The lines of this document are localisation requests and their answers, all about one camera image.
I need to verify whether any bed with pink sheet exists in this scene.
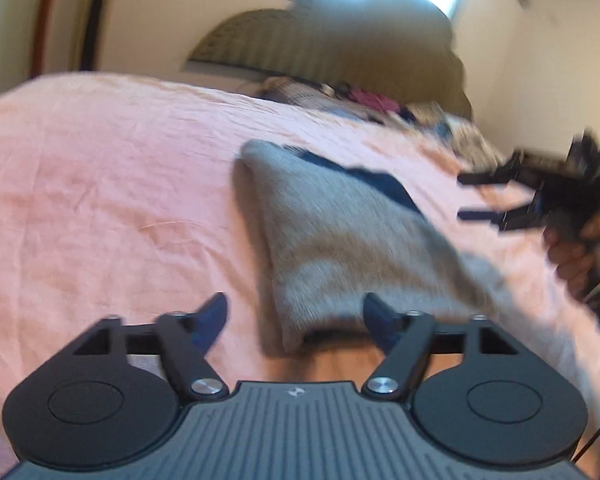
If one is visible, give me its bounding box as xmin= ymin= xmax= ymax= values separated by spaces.
xmin=0 ymin=72 xmax=600 ymax=476

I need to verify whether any pile of assorted clothes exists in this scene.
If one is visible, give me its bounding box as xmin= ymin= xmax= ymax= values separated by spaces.
xmin=394 ymin=102 xmax=497 ymax=162

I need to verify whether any tall beige standing unit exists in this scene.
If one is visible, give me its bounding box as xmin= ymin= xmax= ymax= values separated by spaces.
xmin=77 ymin=0 xmax=117 ymax=74

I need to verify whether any grey and navy sweater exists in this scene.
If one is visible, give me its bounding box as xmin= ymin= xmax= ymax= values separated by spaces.
xmin=234 ymin=139 xmax=501 ymax=357

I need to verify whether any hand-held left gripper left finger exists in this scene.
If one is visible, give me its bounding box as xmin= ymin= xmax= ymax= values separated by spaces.
xmin=72 ymin=292 xmax=230 ymax=402

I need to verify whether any olive upholstered headboard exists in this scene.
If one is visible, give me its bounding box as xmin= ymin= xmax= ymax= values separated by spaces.
xmin=182 ymin=0 xmax=474 ymax=119

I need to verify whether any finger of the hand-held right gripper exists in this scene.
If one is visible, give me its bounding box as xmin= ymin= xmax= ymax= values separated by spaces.
xmin=457 ymin=151 xmax=536 ymax=189
xmin=457 ymin=194 xmax=544 ymax=234

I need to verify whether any magenta cloth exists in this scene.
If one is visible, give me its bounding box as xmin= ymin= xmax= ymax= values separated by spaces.
xmin=347 ymin=87 xmax=399 ymax=114

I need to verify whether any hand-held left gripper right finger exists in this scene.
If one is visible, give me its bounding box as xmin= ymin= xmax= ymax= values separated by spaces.
xmin=362 ymin=293 xmax=524 ymax=402

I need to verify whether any person's right hand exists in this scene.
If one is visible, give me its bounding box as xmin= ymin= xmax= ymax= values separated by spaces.
xmin=547 ymin=217 xmax=600 ymax=302

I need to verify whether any black cable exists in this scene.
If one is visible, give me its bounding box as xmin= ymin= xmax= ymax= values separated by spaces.
xmin=570 ymin=404 xmax=600 ymax=464

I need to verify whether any brown wooden frame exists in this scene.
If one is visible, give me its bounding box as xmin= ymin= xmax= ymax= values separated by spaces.
xmin=29 ymin=0 xmax=64 ymax=79

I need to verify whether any striped beige cloth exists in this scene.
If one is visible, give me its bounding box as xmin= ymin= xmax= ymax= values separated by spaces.
xmin=259 ymin=75 xmax=342 ymax=109

